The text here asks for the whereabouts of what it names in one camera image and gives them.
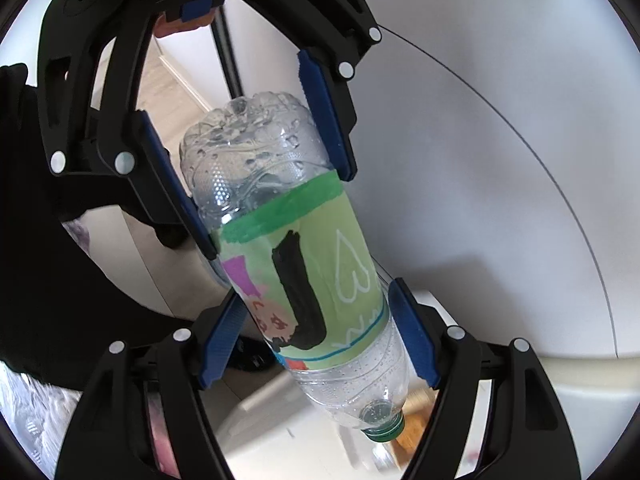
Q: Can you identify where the person's left hand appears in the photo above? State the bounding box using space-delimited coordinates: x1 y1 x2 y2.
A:
152 7 217 38

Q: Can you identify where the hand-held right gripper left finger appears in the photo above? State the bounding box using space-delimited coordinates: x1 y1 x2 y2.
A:
52 292 248 480

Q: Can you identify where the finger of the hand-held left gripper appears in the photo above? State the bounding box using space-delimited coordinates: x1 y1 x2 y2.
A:
40 0 220 262
225 0 382 182

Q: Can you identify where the clear plastic bottle green label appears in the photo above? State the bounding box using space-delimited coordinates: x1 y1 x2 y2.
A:
179 91 407 444

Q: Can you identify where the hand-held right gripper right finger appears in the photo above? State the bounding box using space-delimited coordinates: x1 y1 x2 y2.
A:
387 277 573 480

